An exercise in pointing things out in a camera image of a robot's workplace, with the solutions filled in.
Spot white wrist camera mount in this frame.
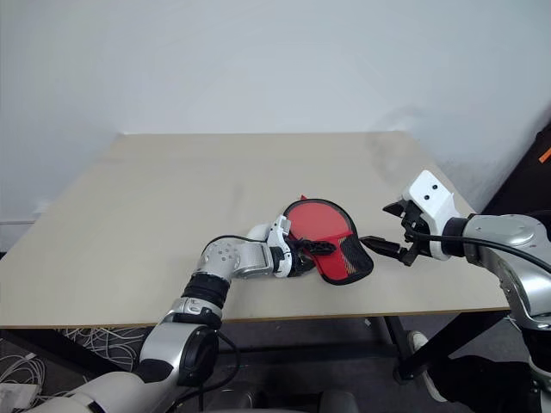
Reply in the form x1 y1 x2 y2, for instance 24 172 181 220
402 170 477 262
246 216 298 280

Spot white cable bundle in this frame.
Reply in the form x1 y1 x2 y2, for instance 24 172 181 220
0 324 145 399

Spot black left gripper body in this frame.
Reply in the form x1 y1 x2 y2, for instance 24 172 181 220
288 251 312 278

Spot grey table leg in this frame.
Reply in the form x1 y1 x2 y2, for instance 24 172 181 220
373 317 393 345

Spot white shoe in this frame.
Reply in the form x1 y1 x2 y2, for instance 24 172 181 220
406 330 449 404

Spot black panel with orange tape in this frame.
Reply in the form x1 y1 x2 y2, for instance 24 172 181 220
477 105 551 219

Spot black table leg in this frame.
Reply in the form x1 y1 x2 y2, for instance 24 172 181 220
385 311 507 384

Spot red black paddle case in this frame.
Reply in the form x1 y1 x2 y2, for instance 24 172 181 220
282 194 374 287

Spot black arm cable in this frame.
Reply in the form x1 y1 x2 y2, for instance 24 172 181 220
180 234 259 405
402 221 551 276

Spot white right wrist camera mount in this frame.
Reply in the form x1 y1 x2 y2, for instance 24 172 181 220
402 170 477 262

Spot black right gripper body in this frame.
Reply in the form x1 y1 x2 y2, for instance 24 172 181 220
398 198 432 266

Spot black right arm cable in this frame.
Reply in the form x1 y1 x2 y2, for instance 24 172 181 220
402 221 551 276

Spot white power adapter box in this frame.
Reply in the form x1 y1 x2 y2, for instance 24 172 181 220
0 384 42 408

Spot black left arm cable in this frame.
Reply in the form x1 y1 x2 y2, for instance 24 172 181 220
180 234 259 405

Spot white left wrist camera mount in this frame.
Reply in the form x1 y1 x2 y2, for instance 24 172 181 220
246 216 298 280

